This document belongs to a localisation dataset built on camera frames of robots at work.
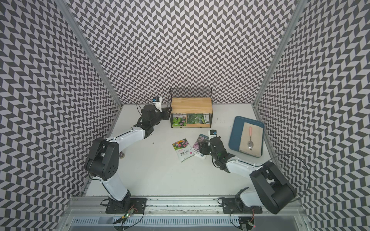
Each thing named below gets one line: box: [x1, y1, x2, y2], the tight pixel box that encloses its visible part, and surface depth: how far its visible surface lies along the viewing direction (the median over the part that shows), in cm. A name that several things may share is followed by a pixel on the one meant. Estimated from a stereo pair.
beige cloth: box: [238, 122, 264, 157], surface depth 98 cm
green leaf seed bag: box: [186, 113, 207, 125], surface depth 110 cm
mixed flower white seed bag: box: [171, 138, 196, 163], surface depth 93 cm
